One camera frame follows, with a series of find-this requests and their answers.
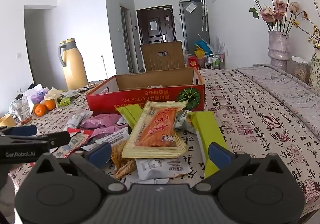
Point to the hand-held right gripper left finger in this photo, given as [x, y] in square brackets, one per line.
[100, 155]

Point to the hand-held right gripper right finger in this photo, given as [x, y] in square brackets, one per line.
[220, 155]

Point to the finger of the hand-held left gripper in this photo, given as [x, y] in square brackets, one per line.
[23, 130]
[58, 139]

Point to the long green snack packet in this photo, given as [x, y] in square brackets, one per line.
[207, 129]

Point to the short green snack packet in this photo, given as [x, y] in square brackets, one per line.
[128, 115]

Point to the white barcode snack packet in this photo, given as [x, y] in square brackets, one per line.
[162, 167]

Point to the orange snack packet yellow border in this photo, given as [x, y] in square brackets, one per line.
[156, 131]

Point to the red cardboard box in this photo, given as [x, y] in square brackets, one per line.
[140, 99]

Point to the red-edged snack packet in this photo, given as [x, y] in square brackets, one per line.
[72, 142]

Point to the yellow bowl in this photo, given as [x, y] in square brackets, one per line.
[7, 121]

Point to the clear drinking glass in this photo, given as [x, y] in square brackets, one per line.
[21, 110]

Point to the white printed snack packet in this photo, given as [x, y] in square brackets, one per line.
[115, 137]

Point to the clear packet of orange crisps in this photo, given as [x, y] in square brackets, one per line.
[122, 161]

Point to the white and blue snack packet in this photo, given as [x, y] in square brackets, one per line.
[76, 121]

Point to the orange fruit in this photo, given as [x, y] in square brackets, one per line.
[39, 110]
[50, 104]

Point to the purple plastic bag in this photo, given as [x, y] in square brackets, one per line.
[36, 95]

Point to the green wrapper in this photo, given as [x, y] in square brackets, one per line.
[64, 101]

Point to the cream plastic bag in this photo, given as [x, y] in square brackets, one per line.
[55, 94]

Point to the calligraphy printed tablecloth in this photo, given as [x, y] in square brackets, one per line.
[250, 114]

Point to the yellow thermos jug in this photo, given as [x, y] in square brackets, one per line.
[73, 69]

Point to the metal utility cart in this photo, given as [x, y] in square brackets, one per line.
[215, 61]

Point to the grey folded blanket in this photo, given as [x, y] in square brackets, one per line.
[287, 89]

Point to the red gift box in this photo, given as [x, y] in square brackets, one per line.
[193, 62]

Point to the white decorative fronds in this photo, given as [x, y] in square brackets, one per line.
[219, 42]

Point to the wooden chair back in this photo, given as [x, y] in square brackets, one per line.
[162, 57]

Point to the clear storage jar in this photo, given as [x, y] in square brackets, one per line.
[301, 70]

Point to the pink textured vase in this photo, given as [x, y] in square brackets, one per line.
[278, 49]

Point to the floral ceramic vase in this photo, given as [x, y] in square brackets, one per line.
[315, 71]

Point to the grey refrigerator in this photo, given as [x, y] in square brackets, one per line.
[193, 26]

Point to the dark brown door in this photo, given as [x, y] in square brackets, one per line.
[155, 26]

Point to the clear hanging umbrella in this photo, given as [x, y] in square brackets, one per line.
[204, 14]

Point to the dried pink roses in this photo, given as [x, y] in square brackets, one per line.
[271, 12]

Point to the yellow blossom branches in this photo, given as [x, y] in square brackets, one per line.
[312, 34]

